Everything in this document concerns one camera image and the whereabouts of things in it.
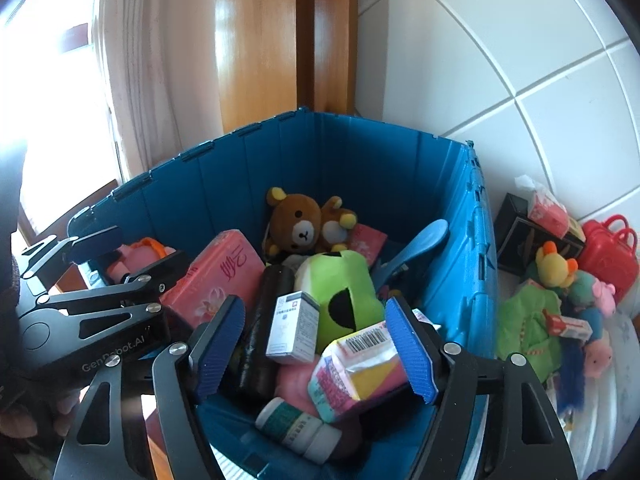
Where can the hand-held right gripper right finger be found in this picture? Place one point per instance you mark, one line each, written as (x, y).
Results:
(407, 350)

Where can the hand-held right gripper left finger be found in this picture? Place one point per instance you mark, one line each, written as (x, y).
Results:
(220, 350)

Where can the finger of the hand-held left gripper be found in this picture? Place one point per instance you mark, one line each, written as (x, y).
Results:
(95, 241)
(130, 285)

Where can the pink pig plush orange dress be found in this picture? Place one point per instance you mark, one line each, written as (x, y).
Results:
(145, 255)

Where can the black cylinder bottle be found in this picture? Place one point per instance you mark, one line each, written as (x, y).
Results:
(262, 330)

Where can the colourful snack packet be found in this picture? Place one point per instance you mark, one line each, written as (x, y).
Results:
(350, 375)

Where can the pink white tissue pack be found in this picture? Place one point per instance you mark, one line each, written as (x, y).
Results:
(220, 275)

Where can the small white medicine box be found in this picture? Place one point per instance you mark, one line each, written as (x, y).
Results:
(292, 330)

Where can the green frog plush toy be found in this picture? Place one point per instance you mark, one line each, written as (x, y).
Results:
(350, 280)

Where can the white green medicine bottle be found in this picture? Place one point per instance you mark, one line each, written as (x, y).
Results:
(295, 425)

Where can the brown bear plush toy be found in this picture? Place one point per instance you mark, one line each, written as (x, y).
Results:
(300, 225)

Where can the blue plastic storage crate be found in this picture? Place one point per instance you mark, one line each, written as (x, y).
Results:
(350, 160)

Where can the person's left hand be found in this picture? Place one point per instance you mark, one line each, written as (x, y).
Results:
(30, 415)

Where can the pink plush fabric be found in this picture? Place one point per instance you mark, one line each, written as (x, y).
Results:
(295, 385)

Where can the blue plastic scoop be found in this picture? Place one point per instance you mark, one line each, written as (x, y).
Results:
(415, 250)

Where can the red paper packet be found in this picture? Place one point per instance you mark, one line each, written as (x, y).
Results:
(367, 242)

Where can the green plush with striped trim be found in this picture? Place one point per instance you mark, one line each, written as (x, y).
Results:
(525, 320)

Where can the black gift box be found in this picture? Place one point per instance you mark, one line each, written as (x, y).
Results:
(515, 240)

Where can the long white red medicine box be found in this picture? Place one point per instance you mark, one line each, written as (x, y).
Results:
(570, 327)

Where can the yellow duck plush toy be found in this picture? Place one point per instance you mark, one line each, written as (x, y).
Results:
(555, 270)

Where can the white curtain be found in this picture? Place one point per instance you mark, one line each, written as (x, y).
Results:
(150, 60)

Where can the pink pig plush blue body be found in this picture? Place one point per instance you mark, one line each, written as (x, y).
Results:
(597, 355)

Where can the pink tissue box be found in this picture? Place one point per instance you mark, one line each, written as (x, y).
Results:
(547, 215)

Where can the flat yellow box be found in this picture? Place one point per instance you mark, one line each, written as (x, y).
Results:
(577, 230)

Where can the white quilted headboard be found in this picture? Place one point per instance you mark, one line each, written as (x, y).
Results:
(475, 60)

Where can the wooden headboard frame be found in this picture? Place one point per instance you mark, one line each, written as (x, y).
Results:
(260, 35)

